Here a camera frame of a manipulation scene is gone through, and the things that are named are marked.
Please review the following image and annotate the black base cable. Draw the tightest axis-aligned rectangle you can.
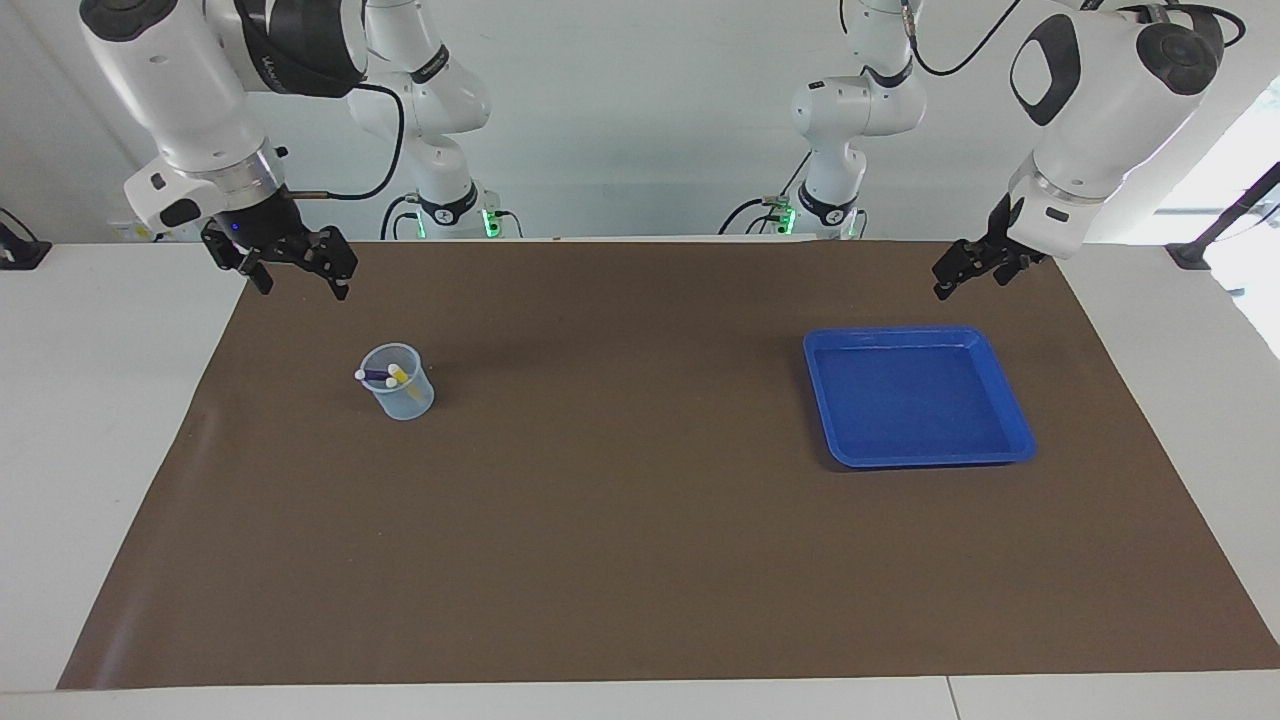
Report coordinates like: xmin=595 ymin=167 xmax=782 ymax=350
xmin=379 ymin=193 xmax=426 ymax=241
xmin=720 ymin=148 xmax=811 ymax=237

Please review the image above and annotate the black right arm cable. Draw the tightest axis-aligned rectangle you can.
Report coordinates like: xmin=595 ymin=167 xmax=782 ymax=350
xmin=290 ymin=82 xmax=407 ymax=202

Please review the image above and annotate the black left base cable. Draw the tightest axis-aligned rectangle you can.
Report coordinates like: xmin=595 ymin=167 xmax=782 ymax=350
xmin=720 ymin=148 xmax=811 ymax=237

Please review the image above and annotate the black right base cable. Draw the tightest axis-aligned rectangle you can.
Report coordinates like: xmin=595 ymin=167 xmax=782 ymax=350
xmin=379 ymin=193 xmax=426 ymax=241

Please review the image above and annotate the brown table mat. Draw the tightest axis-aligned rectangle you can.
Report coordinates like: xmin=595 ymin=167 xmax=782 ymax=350
xmin=57 ymin=238 xmax=1280 ymax=691

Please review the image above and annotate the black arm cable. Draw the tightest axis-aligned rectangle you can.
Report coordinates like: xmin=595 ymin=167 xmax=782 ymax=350
xmin=290 ymin=82 xmax=407 ymax=202
xmin=900 ymin=0 xmax=1246 ymax=78

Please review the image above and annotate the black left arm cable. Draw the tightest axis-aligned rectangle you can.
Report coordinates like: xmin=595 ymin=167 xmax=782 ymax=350
xmin=900 ymin=0 xmax=1246 ymax=78

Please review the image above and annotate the blue plastic tray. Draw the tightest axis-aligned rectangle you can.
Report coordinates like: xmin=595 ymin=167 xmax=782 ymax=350
xmin=803 ymin=325 xmax=1037 ymax=469

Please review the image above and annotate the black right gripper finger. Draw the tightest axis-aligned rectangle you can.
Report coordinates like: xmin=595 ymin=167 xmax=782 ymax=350
xmin=201 ymin=222 xmax=275 ymax=296
xmin=305 ymin=225 xmax=360 ymax=302

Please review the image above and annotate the clear plastic cup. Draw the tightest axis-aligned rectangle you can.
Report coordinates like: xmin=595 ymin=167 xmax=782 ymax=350
xmin=359 ymin=343 xmax=437 ymax=422

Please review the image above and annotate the black clamp stand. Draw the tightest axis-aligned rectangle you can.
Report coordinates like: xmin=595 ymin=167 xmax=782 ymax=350
xmin=1165 ymin=160 xmax=1280 ymax=271

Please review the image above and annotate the black table bracket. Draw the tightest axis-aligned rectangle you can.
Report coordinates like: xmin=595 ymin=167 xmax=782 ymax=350
xmin=0 ymin=208 xmax=53 ymax=271

